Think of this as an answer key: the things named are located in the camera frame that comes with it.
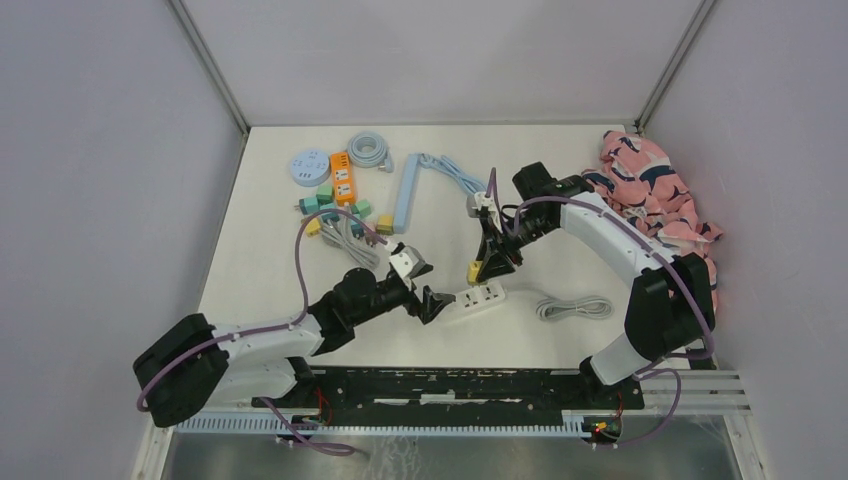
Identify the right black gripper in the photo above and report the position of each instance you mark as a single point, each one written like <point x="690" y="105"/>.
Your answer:
<point x="495" y="263"/>

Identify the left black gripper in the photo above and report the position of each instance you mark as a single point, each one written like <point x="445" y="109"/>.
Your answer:
<point x="431" y="305"/>

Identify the green plug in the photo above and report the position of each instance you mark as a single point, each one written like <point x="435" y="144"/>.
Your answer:
<point x="325" y="194"/>
<point x="362" y="208"/>

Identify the yellow USB charger plug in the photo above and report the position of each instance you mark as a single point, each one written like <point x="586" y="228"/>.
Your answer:
<point x="312" y="227"/>

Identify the orange power strip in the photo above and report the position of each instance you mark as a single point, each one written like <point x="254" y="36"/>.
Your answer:
<point x="344" y="191"/>

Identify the teal USB charger plug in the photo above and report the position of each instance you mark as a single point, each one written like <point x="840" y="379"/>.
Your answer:
<point x="308" y="205"/>

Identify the round blue power socket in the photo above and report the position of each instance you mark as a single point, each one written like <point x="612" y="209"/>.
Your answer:
<point x="310" y="168"/>

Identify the white power strip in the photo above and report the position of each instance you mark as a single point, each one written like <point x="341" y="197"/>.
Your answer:
<point x="476" y="299"/>

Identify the long blue power strip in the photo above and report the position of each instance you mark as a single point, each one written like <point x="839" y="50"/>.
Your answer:
<point x="406" y="192"/>

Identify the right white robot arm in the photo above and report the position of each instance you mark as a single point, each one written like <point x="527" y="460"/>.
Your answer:
<point x="670" y="304"/>

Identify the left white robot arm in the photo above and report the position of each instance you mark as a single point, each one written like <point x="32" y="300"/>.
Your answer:
<point x="196" y="364"/>

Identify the pink patterned cloth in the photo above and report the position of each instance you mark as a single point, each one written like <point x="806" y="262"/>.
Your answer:
<point x="637" y="180"/>

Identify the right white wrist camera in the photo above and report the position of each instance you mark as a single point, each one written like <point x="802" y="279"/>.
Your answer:
<point x="480" y="203"/>

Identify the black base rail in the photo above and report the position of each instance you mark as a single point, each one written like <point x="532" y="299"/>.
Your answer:
<point x="347" y="396"/>

